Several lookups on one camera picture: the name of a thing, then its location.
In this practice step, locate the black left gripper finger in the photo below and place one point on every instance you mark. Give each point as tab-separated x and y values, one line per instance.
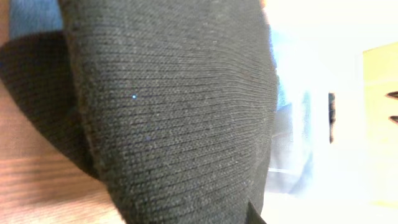
252	216

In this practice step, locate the clear plastic storage bin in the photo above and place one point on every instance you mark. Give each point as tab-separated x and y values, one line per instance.
301	125

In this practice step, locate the black cloth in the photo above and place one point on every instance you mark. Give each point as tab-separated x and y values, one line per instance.
170	104

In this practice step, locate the blue denim jeans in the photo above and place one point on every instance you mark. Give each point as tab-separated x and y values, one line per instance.
33	16

